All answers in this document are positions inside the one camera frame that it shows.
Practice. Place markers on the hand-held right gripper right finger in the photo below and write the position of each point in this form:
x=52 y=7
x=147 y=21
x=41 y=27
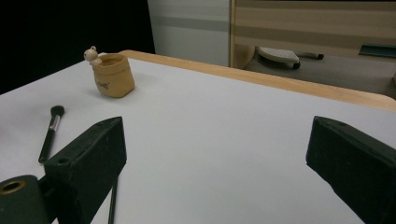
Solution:
x=355 y=165

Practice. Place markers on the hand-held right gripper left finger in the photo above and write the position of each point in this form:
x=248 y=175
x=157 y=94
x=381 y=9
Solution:
x=90 y=161

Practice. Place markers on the thin black stick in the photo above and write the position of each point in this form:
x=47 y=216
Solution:
x=112 y=205

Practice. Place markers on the tan bear pen holder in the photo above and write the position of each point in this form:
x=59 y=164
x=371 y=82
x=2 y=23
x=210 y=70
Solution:
x=113 y=77

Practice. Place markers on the dark green tray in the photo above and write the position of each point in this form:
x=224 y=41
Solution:
x=378 y=50

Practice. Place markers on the black curtain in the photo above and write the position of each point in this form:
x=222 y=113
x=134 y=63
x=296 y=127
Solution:
x=62 y=31

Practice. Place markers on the white wheeled footrest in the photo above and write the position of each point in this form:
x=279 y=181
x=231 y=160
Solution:
x=277 y=54

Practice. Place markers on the striped wooden cabinet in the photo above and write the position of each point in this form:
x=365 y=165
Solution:
x=311 y=21

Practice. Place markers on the white partition panel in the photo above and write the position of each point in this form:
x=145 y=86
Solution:
x=190 y=37

